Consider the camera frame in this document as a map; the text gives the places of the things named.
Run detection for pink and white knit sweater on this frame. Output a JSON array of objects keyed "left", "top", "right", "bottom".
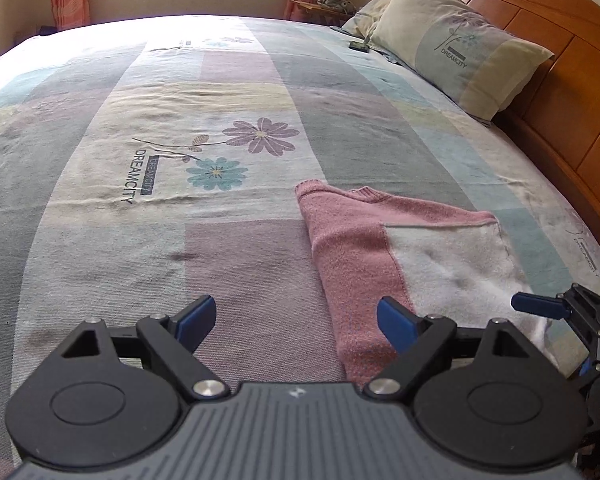
[{"left": 296, "top": 180, "right": 553, "bottom": 385}]

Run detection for pastel patchwork bed sheet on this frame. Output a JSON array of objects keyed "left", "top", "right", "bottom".
[{"left": 0, "top": 15, "right": 600, "bottom": 478}]

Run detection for wooden headboard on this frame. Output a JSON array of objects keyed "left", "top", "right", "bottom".
[{"left": 462, "top": 0, "right": 600, "bottom": 243}]

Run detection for pastel patchwork pillow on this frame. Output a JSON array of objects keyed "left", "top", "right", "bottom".
[{"left": 370, "top": 0, "right": 553, "bottom": 122}]

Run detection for small dark remote on bed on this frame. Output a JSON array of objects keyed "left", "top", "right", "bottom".
[{"left": 349, "top": 41, "right": 370, "bottom": 52}]

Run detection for wooden nightstand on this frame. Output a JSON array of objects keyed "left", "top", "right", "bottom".
[{"left": 292, "top": 0, "right": 354, "bottom": 26}]

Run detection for cluttered items on nightstand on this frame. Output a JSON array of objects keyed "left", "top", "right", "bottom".
[{"left": 317, "top": 0, "right": 356, "bottom": 15}]

